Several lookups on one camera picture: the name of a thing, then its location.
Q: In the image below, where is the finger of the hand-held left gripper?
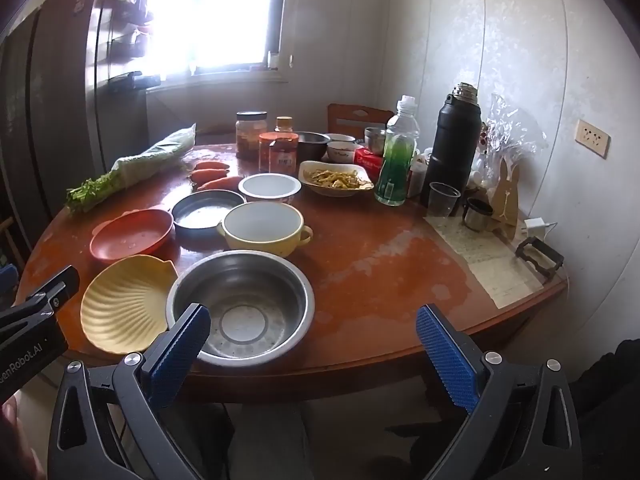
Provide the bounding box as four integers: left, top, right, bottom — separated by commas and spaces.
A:
0, 266, 81, 333

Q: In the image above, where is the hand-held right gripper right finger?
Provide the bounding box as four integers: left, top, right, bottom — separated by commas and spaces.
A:
415, 304, 586, 480

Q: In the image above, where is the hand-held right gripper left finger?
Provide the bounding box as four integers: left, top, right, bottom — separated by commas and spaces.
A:
47, 302, 236, 480

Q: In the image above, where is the yellow shell-shaped plate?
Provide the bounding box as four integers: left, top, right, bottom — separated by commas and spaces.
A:
80, 255, 179, 354

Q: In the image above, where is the large steel bowl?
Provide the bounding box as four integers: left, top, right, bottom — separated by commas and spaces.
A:
166, 250, 316, 367

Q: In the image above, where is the orange plastic plate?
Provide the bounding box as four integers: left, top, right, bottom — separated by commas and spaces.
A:
90, 207, 176, 262

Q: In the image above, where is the yellow two-handled bowl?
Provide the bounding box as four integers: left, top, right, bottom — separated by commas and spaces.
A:
216, 201, 314, 258

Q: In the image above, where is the white paper bowl red print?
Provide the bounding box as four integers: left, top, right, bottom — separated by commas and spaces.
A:
238, 173, 303, 206

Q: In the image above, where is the printed paper sheet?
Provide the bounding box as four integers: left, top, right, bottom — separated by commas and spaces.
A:
424, 212, 543, 310

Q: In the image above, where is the steel thermos lid cup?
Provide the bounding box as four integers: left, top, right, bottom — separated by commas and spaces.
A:
461, 198, 494, 232

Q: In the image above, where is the clear plastic cup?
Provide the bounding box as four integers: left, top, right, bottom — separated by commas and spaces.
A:
428, 182, 461, 218

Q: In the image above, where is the white charger plug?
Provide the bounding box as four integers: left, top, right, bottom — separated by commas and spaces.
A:
522, 217, 556, 240

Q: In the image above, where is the bagged celery bundle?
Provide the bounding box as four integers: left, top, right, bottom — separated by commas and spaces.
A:
66, 124, 197, 215

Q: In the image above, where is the wooden rabbit ornament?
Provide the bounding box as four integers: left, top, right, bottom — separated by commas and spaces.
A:
489, 156, 521, 241

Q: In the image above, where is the small white carton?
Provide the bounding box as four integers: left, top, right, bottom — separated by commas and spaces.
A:
407, 152, 430, 198

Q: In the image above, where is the dark refrigerator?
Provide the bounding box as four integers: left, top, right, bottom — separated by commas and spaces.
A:
0, 0, 151, 271

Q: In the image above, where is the plastic bottle with green liquid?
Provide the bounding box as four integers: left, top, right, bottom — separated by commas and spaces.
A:
374, 95, 420, 207

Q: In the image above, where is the black thermos flask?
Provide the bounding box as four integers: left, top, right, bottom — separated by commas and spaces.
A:
426, 82, 482, 208

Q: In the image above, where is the white plate with cooked vegetables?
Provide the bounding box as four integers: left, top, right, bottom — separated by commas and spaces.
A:
298, 160, 375, 198

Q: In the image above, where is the red tissue pack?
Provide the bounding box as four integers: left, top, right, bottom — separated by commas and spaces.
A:
354, 147, 385, 175

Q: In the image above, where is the red jar with orange lid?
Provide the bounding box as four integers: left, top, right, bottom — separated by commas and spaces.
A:
258, 132, 300, 177

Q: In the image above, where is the black fridge side rack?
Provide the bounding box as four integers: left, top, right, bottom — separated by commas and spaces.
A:
95, 0, 162, 95

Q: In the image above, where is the black-lidded glass jar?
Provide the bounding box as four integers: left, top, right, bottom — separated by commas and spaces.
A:
235, 111, 268, 161

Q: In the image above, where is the white patterned ceramic bowl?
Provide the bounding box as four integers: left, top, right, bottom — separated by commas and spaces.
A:
326, 141, 363, 165

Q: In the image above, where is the clear cellophane bag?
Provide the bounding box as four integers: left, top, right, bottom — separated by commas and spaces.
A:
480, 92, 548, 181

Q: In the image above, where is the small steel bowl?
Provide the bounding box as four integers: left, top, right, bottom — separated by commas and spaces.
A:
295, 131, 332, 162

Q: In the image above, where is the wooden chair back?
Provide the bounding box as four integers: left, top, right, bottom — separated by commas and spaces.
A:
326, 103, 396, 136

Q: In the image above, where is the bright window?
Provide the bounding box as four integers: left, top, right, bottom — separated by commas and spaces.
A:
145, 0, 291, 83

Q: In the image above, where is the black metal clip frame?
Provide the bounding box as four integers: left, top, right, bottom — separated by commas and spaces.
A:
515, 237, 566, 278

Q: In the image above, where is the beige wall socket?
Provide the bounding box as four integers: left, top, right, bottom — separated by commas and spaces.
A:
574, 119, 612, 158

